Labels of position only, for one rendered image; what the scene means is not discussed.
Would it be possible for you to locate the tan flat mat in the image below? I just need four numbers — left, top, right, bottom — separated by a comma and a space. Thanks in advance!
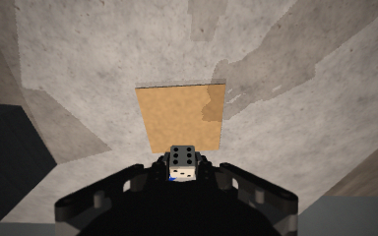
135, 84, 225, 153

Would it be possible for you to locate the white die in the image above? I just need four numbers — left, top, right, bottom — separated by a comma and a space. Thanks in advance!
169, 146, 196, 178

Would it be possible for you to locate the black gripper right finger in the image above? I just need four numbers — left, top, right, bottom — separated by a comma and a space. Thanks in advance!
195, 151, 298, 236

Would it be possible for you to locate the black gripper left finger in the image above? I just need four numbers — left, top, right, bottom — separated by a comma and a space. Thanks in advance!
54, 151, 170, 236

